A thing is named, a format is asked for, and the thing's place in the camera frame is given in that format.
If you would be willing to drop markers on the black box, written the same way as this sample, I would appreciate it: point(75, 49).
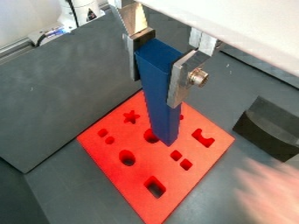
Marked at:
point(272, 128)

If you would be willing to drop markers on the red shape sorter board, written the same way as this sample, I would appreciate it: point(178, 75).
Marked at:
point(153, 173)

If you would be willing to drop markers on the blue rectangular block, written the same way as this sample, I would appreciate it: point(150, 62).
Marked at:
point(156, 57)

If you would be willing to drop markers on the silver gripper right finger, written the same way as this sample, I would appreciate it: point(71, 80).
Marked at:
point(188, 68)

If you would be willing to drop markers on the dark grey mat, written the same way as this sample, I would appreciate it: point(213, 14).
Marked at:
point(58, 88)

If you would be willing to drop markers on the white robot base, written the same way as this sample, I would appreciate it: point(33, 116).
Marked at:
point(78, 12)

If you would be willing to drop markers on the aluminium rail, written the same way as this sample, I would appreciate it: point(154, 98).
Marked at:
point(38, 37)

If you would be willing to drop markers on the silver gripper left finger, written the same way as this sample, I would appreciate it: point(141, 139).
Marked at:
point(138, 33)

